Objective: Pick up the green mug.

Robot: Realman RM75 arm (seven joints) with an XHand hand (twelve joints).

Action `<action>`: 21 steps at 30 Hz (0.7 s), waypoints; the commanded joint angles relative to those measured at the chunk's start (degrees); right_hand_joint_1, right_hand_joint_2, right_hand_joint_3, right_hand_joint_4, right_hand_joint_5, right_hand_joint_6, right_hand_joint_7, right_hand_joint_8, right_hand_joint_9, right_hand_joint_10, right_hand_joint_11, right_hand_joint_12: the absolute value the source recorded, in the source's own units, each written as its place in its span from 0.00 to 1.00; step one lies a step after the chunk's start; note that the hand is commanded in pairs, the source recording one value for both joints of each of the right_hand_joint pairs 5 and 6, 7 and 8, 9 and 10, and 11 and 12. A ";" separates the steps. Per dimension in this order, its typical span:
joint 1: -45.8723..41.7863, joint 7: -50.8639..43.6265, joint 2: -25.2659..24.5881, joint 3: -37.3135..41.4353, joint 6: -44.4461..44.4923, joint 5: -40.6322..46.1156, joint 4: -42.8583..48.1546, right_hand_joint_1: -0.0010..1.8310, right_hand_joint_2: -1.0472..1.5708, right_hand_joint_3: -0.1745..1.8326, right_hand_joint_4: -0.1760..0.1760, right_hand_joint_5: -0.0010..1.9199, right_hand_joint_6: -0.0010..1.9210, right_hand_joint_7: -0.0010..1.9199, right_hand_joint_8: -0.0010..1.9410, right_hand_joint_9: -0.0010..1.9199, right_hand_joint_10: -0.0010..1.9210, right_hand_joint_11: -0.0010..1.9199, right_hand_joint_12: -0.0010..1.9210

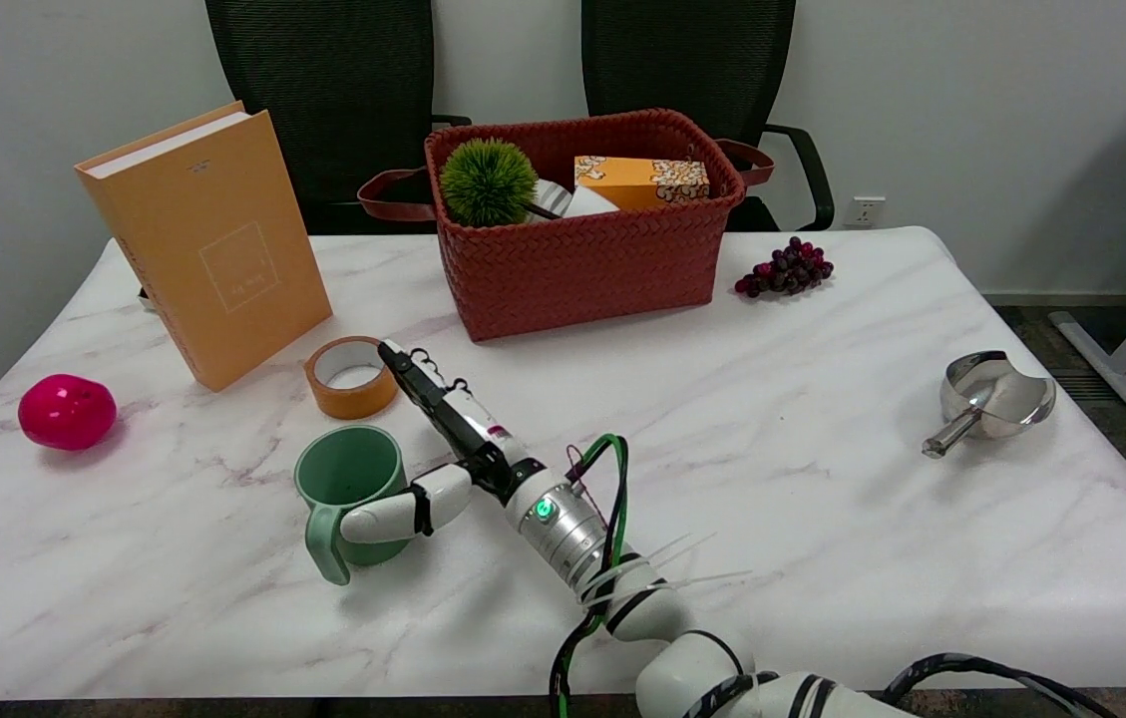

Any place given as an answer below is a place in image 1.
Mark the purple grape bunch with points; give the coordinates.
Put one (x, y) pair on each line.
(790, 269)

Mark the orange tape roll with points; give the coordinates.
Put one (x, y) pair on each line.
(348, 391)

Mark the orange hardcover book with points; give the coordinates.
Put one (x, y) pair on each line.
(223, 249)

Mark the pink plastic ball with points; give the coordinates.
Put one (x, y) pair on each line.
(67, 411)

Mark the orange patterned box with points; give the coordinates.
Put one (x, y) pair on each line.
(637, 181)

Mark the white wall socket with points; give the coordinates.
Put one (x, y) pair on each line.
(866, 211)

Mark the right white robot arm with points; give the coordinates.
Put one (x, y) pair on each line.
(562, 524)

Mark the green mug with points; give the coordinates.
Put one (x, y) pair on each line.
(353, 474)

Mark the white striped cup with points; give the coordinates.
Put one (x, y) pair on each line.
(582, 202)

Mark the black mesh office chair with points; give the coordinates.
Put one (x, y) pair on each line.
(702, 60)
(323, 100)

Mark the green spiky plant ball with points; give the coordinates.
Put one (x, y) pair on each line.
(488, 181)

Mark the steel scoop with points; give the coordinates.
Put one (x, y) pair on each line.
(996, 394)

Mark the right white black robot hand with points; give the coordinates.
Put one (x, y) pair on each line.
(463, 419)

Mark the red woven basket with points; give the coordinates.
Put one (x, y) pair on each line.
(582, 259)

